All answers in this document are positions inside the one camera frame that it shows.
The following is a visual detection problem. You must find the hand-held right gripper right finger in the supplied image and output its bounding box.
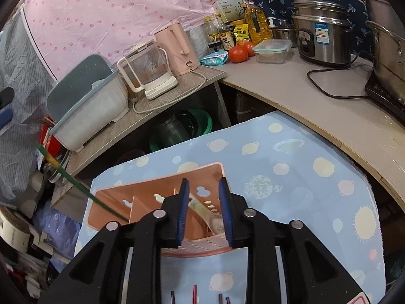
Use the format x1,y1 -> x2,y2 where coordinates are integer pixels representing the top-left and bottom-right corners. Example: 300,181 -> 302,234
218,177 -> 364,304

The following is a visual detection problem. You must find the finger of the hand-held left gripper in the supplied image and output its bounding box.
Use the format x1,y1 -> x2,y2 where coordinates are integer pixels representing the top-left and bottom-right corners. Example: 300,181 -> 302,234
0,87 -> 15,108
0,109 -> 14,129

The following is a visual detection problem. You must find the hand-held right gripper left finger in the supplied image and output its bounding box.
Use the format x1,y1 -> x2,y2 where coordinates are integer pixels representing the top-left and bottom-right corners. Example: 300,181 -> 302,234
37,178 -> 190,304

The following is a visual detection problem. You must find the white ceramic spoon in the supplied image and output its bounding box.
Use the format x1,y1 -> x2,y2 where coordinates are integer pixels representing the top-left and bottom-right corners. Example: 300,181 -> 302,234
188,193 -> 227,235

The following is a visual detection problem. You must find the pink perforated utensil basket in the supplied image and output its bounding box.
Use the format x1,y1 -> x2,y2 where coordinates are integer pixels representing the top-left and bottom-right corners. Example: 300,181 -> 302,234
89,162 -> 250,258

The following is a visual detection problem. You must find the grey striped cloth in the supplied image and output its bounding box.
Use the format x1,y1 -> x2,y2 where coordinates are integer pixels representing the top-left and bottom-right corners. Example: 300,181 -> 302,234
0,16 -> 57,203

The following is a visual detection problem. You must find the red plastic basin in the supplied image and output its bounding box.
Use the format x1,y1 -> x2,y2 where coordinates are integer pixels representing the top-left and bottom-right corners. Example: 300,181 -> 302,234
47,127 -> 68,162

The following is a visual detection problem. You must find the blue planet print tablecloth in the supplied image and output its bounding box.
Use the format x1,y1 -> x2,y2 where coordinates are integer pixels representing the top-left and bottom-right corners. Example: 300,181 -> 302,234
74,110 -> 387,304

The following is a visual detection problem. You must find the dark glass pot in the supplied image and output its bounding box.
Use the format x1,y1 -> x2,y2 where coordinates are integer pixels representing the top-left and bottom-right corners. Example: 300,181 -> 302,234
158,114 -> 193,148

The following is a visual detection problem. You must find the white dish drainer box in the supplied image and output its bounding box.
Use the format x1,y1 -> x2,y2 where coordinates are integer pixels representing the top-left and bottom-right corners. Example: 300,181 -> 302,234
46,54 -> 130,151

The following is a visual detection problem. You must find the green plastic basin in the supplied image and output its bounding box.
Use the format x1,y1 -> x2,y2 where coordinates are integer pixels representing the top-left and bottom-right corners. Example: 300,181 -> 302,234
149,108 -> 213,153

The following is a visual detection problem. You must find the wooden shelf unit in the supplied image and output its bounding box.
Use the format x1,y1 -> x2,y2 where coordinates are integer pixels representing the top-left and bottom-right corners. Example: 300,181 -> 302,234
51,66 -> 231,208

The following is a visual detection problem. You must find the green plastic stick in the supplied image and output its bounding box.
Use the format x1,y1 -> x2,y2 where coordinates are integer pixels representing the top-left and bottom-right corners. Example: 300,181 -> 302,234
37,145 -> 131,224

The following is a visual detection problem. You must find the white labelled tape roll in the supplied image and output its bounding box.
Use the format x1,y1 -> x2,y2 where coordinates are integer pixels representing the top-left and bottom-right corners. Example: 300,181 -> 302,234
0,206 -> 32,254

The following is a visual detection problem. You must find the blue plastic bag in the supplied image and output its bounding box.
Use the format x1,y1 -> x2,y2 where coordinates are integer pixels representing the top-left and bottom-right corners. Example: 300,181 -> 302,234
33,201 -> 81,263

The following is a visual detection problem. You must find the pink dotted curtain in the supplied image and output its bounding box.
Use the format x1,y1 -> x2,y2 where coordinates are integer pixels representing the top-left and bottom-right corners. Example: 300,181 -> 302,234
22,0 -> 250,81

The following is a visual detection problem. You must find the clear blender jug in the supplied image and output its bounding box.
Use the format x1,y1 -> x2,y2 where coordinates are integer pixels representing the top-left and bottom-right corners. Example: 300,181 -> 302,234
117,40 -> 178,100

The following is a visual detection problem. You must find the wet wipes pack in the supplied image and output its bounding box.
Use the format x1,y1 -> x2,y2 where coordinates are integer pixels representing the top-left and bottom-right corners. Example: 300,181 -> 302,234
199,51 -> 229,68

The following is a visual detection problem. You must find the pink electric kettle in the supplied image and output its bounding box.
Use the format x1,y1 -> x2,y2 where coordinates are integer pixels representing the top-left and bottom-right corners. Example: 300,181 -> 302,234
154,22 -> 201,77

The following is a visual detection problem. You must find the glass food container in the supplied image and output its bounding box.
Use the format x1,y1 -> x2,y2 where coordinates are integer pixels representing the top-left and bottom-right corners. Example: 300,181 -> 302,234
252,40 -> 293,64

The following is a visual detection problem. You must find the yellow seasoning packet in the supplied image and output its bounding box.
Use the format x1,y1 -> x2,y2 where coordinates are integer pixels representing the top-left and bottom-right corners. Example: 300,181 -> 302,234
232,24 -> 251,43

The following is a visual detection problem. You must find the small steel lidded pot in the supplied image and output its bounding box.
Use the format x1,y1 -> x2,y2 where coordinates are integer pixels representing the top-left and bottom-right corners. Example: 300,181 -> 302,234
271,19 -> 298,48

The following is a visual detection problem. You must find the cooking oil bottle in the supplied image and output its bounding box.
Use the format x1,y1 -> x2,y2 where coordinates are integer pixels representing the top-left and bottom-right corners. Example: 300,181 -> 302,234
244,1 -> 273,45

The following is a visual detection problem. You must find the black induction cooker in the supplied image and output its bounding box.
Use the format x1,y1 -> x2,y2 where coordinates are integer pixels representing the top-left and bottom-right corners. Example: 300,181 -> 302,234
364,73 -> 405,122

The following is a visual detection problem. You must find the steel rice cooker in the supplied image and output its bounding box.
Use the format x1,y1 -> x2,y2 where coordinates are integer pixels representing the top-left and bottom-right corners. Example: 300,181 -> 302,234
291,0 -> 352,68

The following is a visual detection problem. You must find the white and green carton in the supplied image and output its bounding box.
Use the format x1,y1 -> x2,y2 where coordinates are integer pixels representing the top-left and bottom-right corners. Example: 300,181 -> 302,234
212,0 -> 247,23

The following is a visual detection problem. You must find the large steel steamer pot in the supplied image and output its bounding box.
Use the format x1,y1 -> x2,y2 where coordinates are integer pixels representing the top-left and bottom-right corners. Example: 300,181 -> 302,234
354,0 -> 405,97

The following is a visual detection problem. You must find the black power cable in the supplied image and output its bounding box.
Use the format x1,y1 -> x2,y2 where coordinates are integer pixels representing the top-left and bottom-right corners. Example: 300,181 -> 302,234
307,58 -> 374,99

